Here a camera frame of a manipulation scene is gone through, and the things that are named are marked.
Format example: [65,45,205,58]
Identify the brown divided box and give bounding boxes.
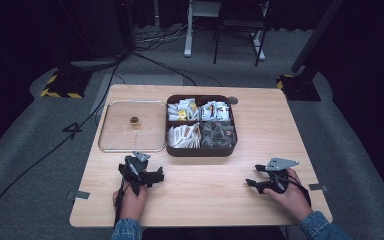
[164,94,239,158]

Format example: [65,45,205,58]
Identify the dark slanted pole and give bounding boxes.
[290,0,345,74]

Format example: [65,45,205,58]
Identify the long black floor cable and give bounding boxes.
[0,54,126,239]

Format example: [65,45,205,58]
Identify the white desk frame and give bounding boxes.
[183,0,267,62]

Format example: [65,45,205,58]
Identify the pile of white yellow packets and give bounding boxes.
[167,97,199,122]

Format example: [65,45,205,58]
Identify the black metal chair frame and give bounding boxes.
[212,0,270,67]

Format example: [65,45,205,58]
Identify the clear lid with gold knob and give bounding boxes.
[97,99,168,154]

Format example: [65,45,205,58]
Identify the grey tape piece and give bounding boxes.
[74,190,91,201]
[308,182,329,192]

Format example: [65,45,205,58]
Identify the pile of white black-print packets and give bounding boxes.
[199,100,231,122]

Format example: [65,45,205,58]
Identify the pile of white brown sachets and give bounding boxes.
[166,122,202,149]

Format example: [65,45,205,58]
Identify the person's left hand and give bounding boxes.
[112,182,148,222]

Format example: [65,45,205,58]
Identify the thin black floor cable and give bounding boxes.
[129,49,224,88]

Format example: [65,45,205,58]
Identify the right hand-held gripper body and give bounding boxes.
[262,157,300,195]

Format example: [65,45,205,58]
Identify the yellow black striped stand base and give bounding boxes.
[276,73,322,102]
[40,67,93,100]

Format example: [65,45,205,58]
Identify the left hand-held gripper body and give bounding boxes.
[118,150,152,196]

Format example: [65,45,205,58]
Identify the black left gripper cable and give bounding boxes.
[113,178,128,228]

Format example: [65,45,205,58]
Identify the pile of grey tea bags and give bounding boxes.
[199,121,237,149]

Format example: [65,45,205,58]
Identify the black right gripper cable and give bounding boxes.
[284,174,312,208]

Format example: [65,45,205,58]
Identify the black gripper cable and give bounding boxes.
[284,174,312,208]
[113,178,128,228]

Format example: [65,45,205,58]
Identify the person's right hand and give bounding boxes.
[263,167,314,223]

